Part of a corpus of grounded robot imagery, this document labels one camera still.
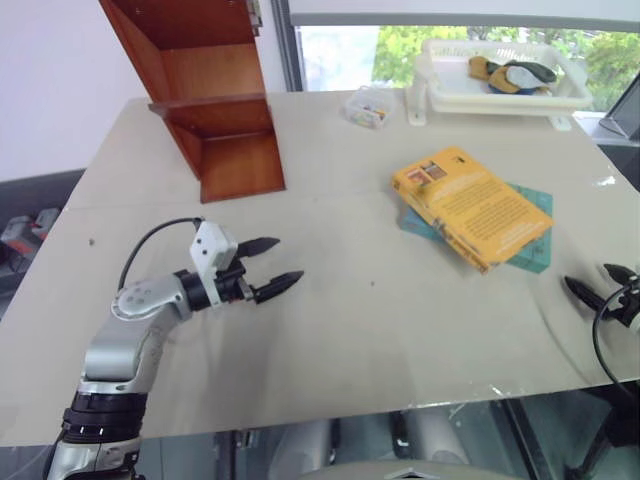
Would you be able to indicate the black table frame bar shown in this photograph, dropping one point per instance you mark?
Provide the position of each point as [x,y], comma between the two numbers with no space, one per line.
[525,440]

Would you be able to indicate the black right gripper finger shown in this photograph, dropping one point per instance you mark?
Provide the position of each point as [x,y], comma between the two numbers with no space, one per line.
[619,273]
[587,296]

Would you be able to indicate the white plastic basket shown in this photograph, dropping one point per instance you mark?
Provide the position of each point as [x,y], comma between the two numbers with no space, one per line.
[450,75]

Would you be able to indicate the metal hinge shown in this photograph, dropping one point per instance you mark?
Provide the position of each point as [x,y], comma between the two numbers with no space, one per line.
[255,15]

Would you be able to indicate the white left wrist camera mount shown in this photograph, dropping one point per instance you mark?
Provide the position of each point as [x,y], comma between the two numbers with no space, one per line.
[212,245]

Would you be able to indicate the yellow book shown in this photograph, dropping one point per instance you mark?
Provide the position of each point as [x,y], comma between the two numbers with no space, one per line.
[480,205]

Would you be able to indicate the pale grey cloth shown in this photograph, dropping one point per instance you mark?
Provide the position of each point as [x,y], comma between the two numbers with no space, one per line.
[522,79]

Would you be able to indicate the dark grey bench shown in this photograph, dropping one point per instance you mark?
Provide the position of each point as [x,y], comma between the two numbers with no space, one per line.
[35,192]

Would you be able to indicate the teal book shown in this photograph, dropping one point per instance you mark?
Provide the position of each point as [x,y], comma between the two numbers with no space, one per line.
[537,250]

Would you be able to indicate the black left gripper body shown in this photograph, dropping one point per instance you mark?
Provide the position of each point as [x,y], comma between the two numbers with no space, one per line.
[233,285]

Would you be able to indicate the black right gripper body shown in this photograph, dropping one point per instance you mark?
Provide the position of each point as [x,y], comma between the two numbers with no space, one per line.
[631,297]

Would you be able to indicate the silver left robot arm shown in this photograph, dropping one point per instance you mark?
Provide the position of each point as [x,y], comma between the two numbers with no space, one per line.
[115,350]

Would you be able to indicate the red and black power tool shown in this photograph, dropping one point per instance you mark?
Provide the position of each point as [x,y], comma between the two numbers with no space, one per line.
[30,230]

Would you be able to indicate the white plastic tray stand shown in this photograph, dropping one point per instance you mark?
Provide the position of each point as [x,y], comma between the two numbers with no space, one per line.
[417,107]

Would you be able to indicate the dark window frame post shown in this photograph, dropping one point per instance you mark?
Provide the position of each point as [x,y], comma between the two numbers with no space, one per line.
[289,50]

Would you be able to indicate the brown wooden bookshelf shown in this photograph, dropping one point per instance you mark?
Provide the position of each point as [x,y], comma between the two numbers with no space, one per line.
[215,125]

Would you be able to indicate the dark green cloth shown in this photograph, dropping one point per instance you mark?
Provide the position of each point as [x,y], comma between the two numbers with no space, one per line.
[542,72]

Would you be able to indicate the grey roller blind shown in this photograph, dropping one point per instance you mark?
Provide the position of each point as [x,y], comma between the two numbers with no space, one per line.
[450,12]

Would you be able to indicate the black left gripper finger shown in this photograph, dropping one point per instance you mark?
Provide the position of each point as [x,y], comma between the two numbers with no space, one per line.
[260,246]
[277,287]

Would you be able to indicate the clear plastic box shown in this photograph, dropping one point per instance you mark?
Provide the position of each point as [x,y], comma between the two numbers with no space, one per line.
[370,107]

